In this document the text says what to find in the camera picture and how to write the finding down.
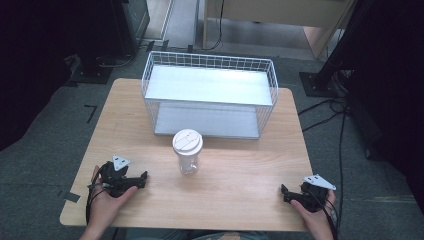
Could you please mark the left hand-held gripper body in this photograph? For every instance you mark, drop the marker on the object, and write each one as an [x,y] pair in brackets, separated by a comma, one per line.
[115,181]

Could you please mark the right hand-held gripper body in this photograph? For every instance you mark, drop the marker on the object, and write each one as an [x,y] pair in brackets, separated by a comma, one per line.
[311,196]

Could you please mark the person's right hand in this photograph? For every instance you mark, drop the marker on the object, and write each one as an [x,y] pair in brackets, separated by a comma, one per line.
[313,220]

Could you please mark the person's left hand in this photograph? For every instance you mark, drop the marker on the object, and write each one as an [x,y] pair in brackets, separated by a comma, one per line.
[105,205]

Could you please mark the black tape strip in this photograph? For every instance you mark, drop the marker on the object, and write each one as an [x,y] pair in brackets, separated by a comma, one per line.
[72,197]
[91,111]

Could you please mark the clear cup with white lid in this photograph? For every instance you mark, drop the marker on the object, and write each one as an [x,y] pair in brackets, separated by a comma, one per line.
[187,150]

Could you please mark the light wooden desk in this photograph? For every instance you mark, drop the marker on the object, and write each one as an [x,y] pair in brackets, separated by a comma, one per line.
[266,13]

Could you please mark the black stand base plate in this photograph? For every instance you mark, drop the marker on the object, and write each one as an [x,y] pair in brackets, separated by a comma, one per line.
[316,85]

